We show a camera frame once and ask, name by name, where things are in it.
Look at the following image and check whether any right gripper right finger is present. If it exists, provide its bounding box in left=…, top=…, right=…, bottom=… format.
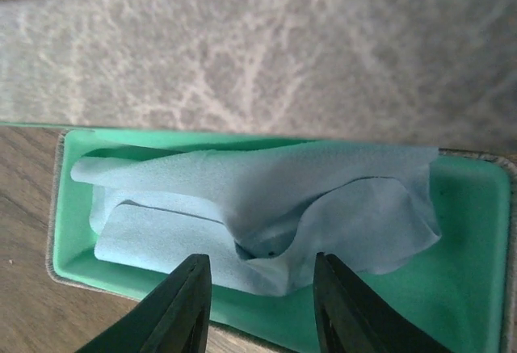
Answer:
left=313, top=253, right=449, bottom=353

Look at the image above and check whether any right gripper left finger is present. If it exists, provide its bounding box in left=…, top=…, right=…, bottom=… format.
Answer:
left=79, top=254, right=212, bottom=352

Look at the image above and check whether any light blue cloth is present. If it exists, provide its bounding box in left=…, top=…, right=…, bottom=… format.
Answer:
left=71, top=143, right=441, bottom=296

